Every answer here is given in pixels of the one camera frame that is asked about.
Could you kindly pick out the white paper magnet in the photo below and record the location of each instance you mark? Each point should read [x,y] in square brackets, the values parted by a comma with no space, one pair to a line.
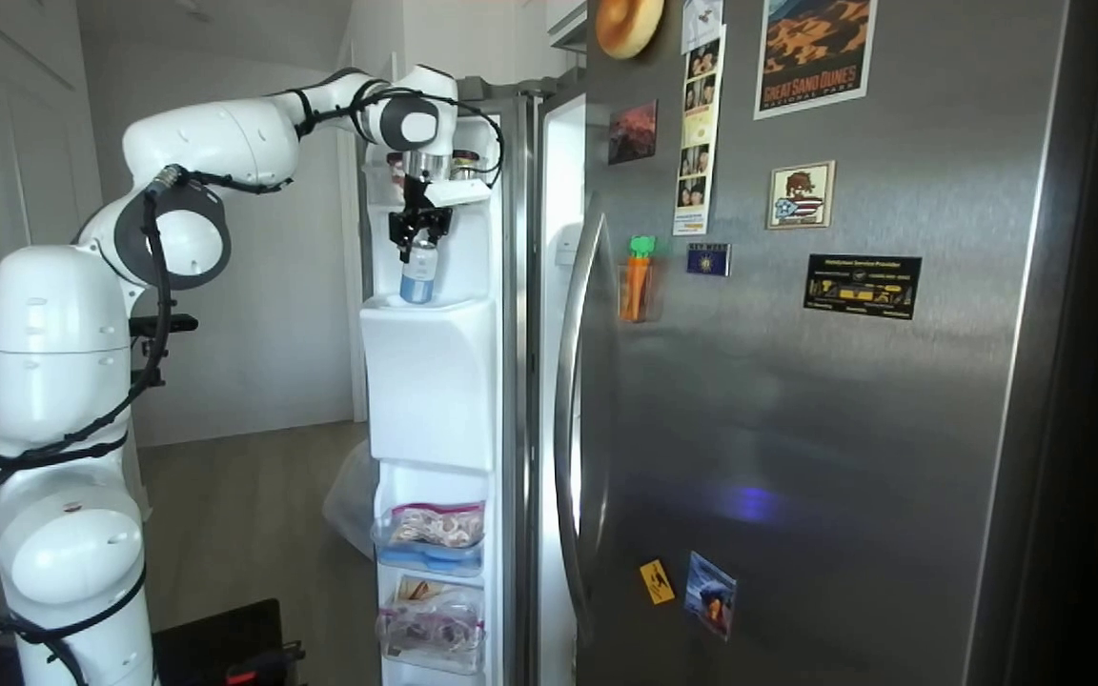
[704,16]

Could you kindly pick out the stainless steel fridge door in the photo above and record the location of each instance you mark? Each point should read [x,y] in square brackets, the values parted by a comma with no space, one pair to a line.
[829,442]

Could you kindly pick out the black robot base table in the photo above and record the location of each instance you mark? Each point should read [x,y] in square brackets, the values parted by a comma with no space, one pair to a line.
[212,630]

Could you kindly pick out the dark red picture magnet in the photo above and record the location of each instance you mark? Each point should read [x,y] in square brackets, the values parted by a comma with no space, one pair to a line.
[633,134]

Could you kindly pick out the frozen food bag clear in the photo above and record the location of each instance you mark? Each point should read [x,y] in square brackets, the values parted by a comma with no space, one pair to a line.
[432,625]

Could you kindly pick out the stainless steel fridge cabinet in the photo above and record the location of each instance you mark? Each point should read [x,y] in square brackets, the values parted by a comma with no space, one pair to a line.
[1086,383]

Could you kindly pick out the blue picture magnet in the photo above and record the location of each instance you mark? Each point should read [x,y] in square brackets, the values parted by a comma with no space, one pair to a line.
[712,596]

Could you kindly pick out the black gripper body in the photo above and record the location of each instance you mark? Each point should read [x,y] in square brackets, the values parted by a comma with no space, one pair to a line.
[421,214]

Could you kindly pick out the ice cream tub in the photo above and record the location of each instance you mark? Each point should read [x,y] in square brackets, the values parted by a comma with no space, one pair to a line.
[393,181]
[467,162]

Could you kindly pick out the black plaque magnet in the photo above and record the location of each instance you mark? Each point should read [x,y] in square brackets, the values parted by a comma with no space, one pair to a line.
[862,287]

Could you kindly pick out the donut fridge magnet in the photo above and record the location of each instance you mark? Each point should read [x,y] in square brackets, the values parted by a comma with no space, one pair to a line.
[627,25]

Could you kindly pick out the white-lined freezer door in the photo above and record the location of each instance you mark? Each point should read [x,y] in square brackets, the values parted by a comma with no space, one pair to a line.
[435,405]

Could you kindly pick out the frozen food bag blue seal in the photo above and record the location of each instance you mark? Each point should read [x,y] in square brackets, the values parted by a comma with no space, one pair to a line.
[432,529]

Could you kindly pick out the carrot fridge magnet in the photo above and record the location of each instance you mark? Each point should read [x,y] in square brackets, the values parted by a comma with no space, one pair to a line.
[633,287]

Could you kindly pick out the small blue-capped bottle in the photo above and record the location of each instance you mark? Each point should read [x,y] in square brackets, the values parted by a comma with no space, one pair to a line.
[416,270]

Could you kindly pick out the yellow sign magnet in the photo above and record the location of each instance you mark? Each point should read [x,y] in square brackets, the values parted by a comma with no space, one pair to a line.
[656,584]

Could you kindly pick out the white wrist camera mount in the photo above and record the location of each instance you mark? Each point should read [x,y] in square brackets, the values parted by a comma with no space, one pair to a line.
[464,193]

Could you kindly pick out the orange poster magnet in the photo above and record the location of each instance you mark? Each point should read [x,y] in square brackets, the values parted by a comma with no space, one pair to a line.
[817,49]

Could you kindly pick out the photo strip magnet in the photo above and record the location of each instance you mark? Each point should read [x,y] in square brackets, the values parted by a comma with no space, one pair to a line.
[698,137]

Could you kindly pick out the translucent white bag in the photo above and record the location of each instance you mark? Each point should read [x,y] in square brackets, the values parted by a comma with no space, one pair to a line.
[351,500]

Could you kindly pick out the white panel room door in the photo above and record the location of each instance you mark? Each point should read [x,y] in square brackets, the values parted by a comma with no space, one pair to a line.
[28,101]

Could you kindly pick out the square cartoon magnet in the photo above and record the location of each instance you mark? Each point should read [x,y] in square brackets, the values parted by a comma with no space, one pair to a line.
[801,194]

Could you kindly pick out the small blue magnet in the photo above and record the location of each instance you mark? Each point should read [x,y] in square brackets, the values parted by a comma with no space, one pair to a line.
[706,259]

